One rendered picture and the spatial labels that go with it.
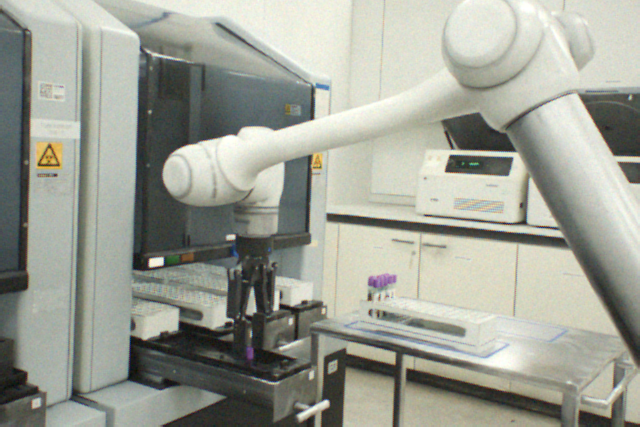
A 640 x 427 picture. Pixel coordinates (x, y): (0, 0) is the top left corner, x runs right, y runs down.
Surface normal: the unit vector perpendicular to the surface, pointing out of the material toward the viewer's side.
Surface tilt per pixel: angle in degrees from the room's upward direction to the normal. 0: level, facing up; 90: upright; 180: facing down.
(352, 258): 90
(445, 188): 90
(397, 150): 90
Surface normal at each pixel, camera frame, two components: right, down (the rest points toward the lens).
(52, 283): 0.84, 0.07
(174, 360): -0.55, 0.02
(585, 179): -0.22, -0.14
